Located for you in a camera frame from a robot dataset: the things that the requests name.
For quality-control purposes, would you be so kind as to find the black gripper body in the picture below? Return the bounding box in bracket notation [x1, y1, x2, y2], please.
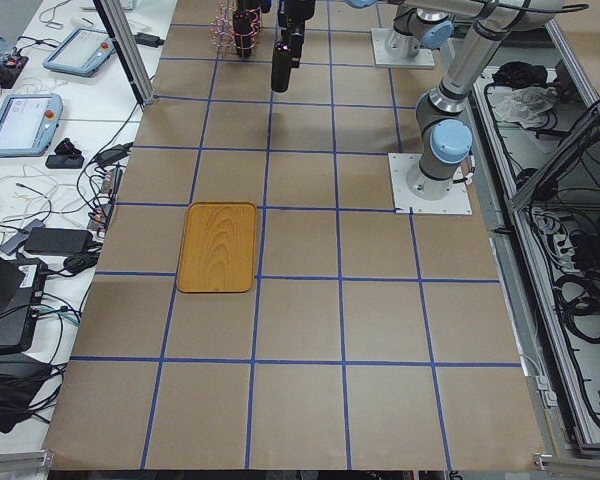
[277, 0, 316, 28]

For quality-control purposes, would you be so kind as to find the dark wine bottle carried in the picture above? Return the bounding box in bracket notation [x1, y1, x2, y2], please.
[271, 42, 293, 93]

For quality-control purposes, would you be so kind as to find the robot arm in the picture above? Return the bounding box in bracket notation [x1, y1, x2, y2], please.
[394, 1, 567, 201]
[371, 1, 454, 68]

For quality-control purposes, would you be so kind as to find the dark wine bottle near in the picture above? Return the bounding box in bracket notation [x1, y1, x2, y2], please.
[232, 0, 261, 59]

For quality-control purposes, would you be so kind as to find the wooden serving tray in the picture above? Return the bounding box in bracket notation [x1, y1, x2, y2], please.
[176, 202, 257, 294]

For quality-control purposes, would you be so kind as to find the black small power brick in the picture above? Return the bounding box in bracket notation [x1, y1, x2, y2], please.
[134, 32, 164, 48]

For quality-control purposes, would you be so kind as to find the teach pendant far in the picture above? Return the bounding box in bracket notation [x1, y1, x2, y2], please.
[43, 27, 115, 77]

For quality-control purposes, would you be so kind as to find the teach pendant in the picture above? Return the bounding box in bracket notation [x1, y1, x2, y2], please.
[43, 27, 115, 77]
[0, 93, 63, 158]

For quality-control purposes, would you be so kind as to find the white crumpled cloth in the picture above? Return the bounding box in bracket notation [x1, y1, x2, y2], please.
[493, 86, 558, 129]

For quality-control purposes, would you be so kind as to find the black webcam device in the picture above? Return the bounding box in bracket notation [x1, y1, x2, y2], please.
[45, 138, 84, 169]

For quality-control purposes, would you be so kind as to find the teach pendant near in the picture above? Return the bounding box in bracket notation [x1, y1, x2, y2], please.
[0, 93, 63, 158]

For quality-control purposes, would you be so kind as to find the black power adapter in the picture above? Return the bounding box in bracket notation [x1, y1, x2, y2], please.
[24, 227, 93, 256]

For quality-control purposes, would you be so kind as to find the black laptop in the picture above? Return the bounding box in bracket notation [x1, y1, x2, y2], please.
[0, 257, 47, 355]

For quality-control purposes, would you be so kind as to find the copper wire bottle basket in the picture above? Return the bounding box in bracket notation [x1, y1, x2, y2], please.
[209, 1, 259, 58]

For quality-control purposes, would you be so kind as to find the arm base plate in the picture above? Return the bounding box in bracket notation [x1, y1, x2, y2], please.
[371, 28, 435, 70]
[388, 153, 472, 216]

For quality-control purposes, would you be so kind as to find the aluminium frame post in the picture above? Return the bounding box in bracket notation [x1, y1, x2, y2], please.
[93, 0, 154, 108]

